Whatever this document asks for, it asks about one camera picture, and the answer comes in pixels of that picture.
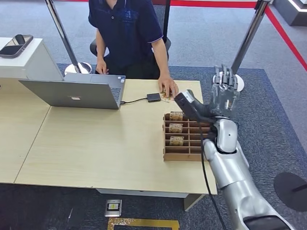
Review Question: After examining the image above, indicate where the dark display platform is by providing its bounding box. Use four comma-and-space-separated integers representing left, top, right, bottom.
272, 0, 307, 27

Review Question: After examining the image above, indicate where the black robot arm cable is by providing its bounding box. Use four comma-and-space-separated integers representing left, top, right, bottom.
200, 122, 227, 230

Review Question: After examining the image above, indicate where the grey laptop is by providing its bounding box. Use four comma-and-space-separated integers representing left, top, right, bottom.
18, 73, 126, 111

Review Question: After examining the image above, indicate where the patterned card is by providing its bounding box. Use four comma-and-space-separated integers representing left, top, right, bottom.
169, 111, 185, 121
169, 136, 185, 147
168, 123, 184, 133
160, 92, 175, 103

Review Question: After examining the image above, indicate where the person's right hand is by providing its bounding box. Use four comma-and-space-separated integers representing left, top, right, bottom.
95, 59, 109, 76

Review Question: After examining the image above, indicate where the chrome stanchion post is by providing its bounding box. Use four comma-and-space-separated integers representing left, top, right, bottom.
212, 0, 271, 92
44, 0, 92, 76

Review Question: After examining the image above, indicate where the white cabinet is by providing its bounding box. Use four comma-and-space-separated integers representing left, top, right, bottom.
0, 37, 64, 81

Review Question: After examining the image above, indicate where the red barrier belt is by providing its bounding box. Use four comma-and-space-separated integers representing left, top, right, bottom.
263, 6, 307, 74
151, 0, 257, 10

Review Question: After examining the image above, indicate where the thin black reader cable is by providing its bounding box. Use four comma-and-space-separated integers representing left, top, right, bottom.
119, 97, 147, 105

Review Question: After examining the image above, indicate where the wooden slotted card rack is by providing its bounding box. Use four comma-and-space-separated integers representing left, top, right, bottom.
163, 112, 213, 162

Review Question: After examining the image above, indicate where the black office chair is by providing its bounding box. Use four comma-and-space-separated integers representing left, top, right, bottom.
90, 0, 172, 62

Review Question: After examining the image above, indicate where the small black card reader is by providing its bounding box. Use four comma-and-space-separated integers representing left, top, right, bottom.
147, 92, 162, 103

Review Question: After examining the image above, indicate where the person's left hand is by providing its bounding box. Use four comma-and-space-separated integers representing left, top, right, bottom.
157, 75, 179, 98

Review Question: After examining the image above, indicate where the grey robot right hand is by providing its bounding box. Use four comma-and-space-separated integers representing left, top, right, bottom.
211, 64, 240, 119

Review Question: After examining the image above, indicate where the person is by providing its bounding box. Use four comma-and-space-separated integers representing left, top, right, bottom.
88, 0, 179, 98

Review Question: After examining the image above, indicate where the metal floor socket box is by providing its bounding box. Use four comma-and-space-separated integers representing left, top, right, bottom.
104, 199, 122, 218

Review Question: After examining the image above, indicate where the black round stand base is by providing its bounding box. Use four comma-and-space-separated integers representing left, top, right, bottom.
273, 172, 307, 212

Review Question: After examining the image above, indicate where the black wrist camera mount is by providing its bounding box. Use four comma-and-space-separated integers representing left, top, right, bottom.
174, 89, 218, 125

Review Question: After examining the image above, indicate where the dark flat tray device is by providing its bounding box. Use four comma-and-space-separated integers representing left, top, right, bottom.
0, 34, 34, 59

